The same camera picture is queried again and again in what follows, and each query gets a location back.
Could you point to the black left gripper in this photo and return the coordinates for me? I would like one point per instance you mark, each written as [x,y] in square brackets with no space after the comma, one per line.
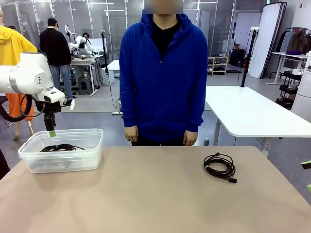
[48,106]

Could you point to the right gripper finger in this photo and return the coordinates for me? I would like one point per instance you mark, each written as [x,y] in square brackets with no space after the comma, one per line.
[306,165]
[309,188]

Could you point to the person's left forearm blue sleeve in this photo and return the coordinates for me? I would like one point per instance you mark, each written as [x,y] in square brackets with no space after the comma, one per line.
[195,114]

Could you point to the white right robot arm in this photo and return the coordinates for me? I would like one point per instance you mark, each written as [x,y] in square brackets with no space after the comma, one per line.
[303,97]

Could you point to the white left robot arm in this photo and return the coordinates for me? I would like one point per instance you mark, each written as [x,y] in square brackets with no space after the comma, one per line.
[26,75]

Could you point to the person's right forearm blue sleeve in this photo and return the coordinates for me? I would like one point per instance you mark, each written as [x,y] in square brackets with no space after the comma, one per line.
[128,111]

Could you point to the person's right hand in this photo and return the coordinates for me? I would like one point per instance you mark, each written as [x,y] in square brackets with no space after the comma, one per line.
[131,133]

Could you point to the person's left hand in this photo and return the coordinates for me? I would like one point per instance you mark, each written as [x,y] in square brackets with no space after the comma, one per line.
[190,138]

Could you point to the clear plastic storage bin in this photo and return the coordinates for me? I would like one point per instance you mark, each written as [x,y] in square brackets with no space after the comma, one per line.
[85,157]

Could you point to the grey plastic stool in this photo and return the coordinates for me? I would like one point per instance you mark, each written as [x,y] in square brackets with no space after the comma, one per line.
[85,85]

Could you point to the grey robot workbench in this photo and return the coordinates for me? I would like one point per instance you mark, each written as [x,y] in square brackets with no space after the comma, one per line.
[82,63]

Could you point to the black utility cart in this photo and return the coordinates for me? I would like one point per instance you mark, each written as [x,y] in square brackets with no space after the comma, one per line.
[289,97]

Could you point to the person in black jacket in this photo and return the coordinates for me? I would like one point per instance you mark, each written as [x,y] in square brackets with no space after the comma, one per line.
[54,48]

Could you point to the large white table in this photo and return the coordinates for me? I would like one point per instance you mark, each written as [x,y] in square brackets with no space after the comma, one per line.
[243,109]

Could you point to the white standing desk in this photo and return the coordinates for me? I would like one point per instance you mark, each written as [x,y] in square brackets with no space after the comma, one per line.
[114,65]

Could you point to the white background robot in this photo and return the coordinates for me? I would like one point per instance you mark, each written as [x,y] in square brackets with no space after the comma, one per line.
[80,40]

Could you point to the small grey cup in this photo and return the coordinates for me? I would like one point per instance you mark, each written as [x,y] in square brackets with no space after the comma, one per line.
[206,142]

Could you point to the white desk with purple cloth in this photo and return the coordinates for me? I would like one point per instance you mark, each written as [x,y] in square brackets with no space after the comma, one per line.
[289,55]

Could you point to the purple cloth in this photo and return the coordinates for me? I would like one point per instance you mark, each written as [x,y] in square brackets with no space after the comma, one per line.
[293,52]

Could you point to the person in blue hoodie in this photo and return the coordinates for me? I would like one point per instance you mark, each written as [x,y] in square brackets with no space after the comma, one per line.
[162,85]

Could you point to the black stand pole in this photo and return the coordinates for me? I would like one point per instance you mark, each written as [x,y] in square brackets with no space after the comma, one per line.
[249,55]

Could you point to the clothes rack with garments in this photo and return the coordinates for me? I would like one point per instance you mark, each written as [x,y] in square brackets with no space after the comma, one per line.
[296,41]

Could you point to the black bags pile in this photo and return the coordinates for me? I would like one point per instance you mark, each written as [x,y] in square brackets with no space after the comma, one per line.
[236,58]

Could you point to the wooden shoe shelf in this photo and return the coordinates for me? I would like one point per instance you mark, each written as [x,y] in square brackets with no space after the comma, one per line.
[218,65]

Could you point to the white folding screen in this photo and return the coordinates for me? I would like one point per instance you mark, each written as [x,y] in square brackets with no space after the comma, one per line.
[264,36]

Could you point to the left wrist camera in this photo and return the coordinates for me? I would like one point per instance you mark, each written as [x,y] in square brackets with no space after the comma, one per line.
[66,102]

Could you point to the black camera tripod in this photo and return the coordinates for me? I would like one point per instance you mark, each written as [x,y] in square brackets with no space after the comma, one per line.
[104,48]

